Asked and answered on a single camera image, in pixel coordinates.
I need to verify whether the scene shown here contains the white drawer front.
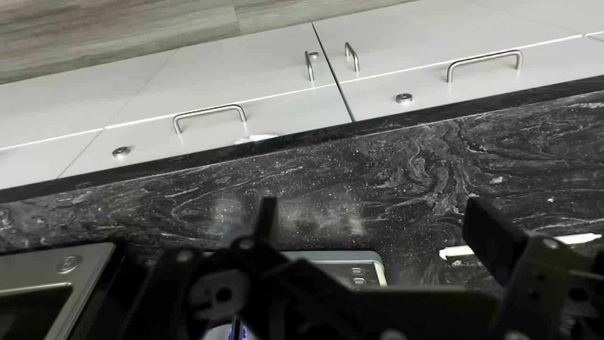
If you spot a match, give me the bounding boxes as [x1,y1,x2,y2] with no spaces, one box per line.
[0,129,105,191]
[58,78,354,182]
[337,34,604,123]

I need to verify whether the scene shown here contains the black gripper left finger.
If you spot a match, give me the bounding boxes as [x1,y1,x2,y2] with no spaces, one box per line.
[228,195,354,318]

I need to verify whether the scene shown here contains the white cabinet door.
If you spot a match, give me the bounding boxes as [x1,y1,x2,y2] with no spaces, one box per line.
[311,0,604,85]
[0,51,177,151]
[101,21,341,133]

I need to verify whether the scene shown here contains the steel drawer handle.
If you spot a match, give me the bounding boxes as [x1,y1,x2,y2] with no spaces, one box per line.
[443,48,524,85]
[171,102,248,136]

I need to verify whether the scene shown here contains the steel cabinet door handle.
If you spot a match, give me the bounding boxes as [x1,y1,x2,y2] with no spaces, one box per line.
[341,40,362,76]
[303,49,320,85]

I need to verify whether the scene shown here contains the silver appliance panel with buttons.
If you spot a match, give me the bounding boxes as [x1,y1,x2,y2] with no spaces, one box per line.
[280,250,386,289]

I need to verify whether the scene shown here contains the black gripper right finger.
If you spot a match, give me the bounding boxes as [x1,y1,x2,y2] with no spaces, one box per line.
[462,195,604,340]

